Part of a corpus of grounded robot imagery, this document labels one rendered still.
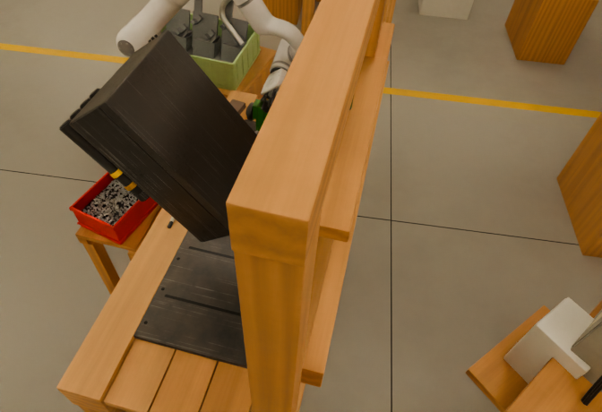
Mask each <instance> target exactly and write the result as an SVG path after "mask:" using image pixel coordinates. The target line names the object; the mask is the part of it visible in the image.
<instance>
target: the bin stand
mask: <svg viewBox="0 0 602 412"><path fill-rule="evenodd" d="M161 209H162V207H161V206H159V205H158V206H157V207H156V208H155V209H154V210H153V211H152V212H151V214H150V215H149V216H148V217H147V218H146V219H145V220H144V221H143V222H142V223H141V225H140V226H139V227H138V228H136V229H135V230H134V232H133V233H132V234H131V235H130V236H129V237H128V238H127V239H126V240H125V241H124V243H123V244H122V245H119V244H117V243H115V242H113V241H111V240H109V239H107V238H105V237H104V236H100V235H98V234H96V233H94V232H92V231H90V230H88V229H87V228H85V227H80V228H79V229H78V231H77V232H76V234H75V235H76V237H77V238H78V240H79V242H80V243H82V244H83V245H84V247H85V249H86V251H87V253H88V254H89V256H90V258H91V260H92V262H93V263H94V265H95V267H96V269H97V271H98V273H99V275H100V277H101V278H102V280H103V282H104V283H105V285H106V287H107V290H108V292H109V293H110V295H111V294H112V292H113V291H114V289H115V287H116V285H117V283H118V281H119V280H120V278H119V276H118V274H117V272H116V269H115V267H114V265H113V263H112V261H111V260H110V258H109V256H108V253H107V251H106V249H105V247H104V245H111V246H114V247H118V248H122V249H125V250H128V253H127V254H128V256H129V258H130V261H131V260H132V258H133V257H134V255H135V253H136V252H137V250H138V248H139V246H140V245H141V243H142V241H143V239H144V237H146V235H147V233H148V231H149V230H150V228H151V226H152V224H153V222H154V221H155V219H156V217H157V216H158V215H159V212H160V211H161ZM103 244H104V245H103Z"/></svg>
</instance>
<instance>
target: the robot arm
mask: <svg viewBox="0 0 602 412"><path fill-rule="evenodd" d="M188 1H189V0H150V1H149V2H148V3H147V4H146V5H145V6H144V7H143V9H142V10H141V11H140V12H139V13H138V14H136V15H135V16H134V17H133V18H132V19H131V20H130V21H129V22H128V23H127V24H126V25H125V26H124V27H123V28H122V29H121V30H120V31H119V32H118V34H117V36H116V46H117V48H118V50H119V51H120V52H121V53H122V54H123V55H124V56H128V57H130V56H131V55H132V54H133V53H134V52H135V51H137V50H138V49H140V48H141V47H143V46H145V45H146V44H148V43H149V42H148V41H149V40H151V37H154V36H155V35H156V34H157V35H158V36H159V35H160V34H161V30H162V29H163V28H164V27H165V25H166V24H167V23H168V22H169V21H170V20H171V19H172V18H173V17H174V16H175V15H176V14H177V12H178V11H179V10H180V9H181V8H182V7H184V6H185V5H186V4H187V3H188ZM233 1H234V3H235V4H236V6H237V7H238V9H239V10H240V12H241V13H242V14H243V15H244V17H245V18H246V20H247V21H248V22H249V24H250V25H251V27H252V28H253V30H254V31H255V32H256V33H257V34H259V35H272V36H277V37H280V38H282V40H281V41H280V42H279V46H278V49H277V52H276V54H275V56H274V59H273V62H272V64H271V69H270V75H269V76H268V78H267V80H266V82H265V83H264V85H263V88H262V92H261V95H263V94H264V95H263V97H262V99H261V101H262V102H263V103H262V108H261V110H262V111H263V112H265V113H266V114H268V112H269V109H270V108H271V105H272V103H273V100H274V99H275V97H276V95H277V93H278V91H279V89H280V85H281V84H282V82H283V80H284V78H285V76H286V74H287V72H288V68H289V67H290V65H291V63H292V61H293V59H294V57H295V55H296V52H297V50H298V48H299V46H300V44H301V42H302V40H303V37H304V36H303V34H302V33H301V32H300V30H299V29H298V28H297V27H296V26H294V25H293V24H292V23H290V22H288V21H284V20H282V19H278V18H275V17H274V16H272V15H271V13H270V11H269V10H268V8H267V7H266V5H265V3H264V2H263V0H233ZM154 38H155V37H154ZM267 99H268V100H269V101H268V100H267Z"/></svg>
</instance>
